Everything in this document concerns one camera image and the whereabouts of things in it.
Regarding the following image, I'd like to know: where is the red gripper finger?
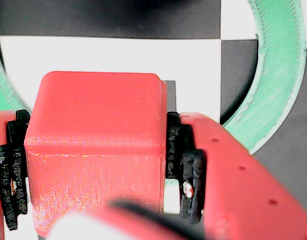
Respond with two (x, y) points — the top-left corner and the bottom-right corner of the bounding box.
(0, 109), (32, 240)
(165, 111), (307, 240)

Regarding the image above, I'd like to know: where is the red cube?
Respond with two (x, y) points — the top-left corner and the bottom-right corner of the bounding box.
(23, 71), (167, 238)

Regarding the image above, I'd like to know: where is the black white marker checkerboard mat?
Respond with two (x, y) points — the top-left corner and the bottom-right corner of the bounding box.
(0, 0), (307, 218)

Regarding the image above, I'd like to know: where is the green flat ring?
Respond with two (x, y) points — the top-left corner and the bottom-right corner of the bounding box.
(0, 0), (307, 156)

